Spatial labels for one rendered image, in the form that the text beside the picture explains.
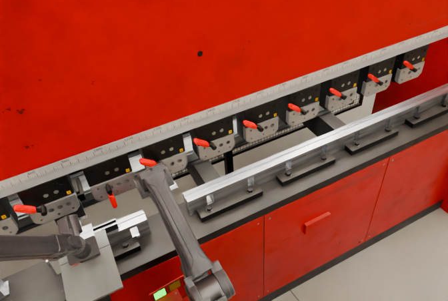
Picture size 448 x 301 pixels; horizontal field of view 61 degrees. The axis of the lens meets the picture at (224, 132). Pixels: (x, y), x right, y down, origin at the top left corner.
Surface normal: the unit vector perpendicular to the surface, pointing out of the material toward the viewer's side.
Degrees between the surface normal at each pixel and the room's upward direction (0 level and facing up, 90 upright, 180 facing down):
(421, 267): 0
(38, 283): 0
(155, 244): 0
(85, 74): 90
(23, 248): 70
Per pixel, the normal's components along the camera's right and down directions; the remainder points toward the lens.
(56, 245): 0.82, -0.48
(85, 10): 0.45, 0.55
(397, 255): -0.06, -0.77
